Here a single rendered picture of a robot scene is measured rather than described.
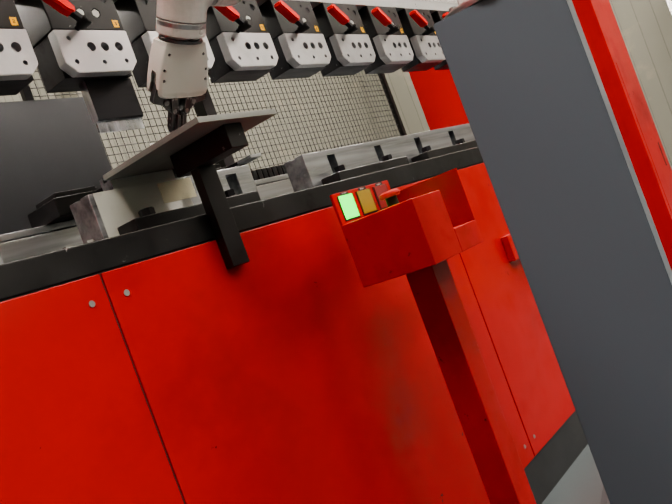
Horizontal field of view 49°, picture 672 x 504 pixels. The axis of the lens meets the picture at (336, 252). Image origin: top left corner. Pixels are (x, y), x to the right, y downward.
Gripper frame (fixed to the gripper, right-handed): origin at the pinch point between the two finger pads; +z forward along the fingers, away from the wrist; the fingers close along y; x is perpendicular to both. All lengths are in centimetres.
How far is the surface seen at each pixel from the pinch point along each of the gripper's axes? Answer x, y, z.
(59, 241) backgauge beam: -14.4, 16.4, 27.0
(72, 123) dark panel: -61, -7, 20
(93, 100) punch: -7.6, 12.3, -2.9
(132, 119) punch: -7.4, 4.9, 1.2
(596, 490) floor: 67, -76, 76
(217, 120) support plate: 22.1, 6.6, -8.0
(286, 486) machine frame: 48, 6, 46
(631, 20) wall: -386, -939, 68
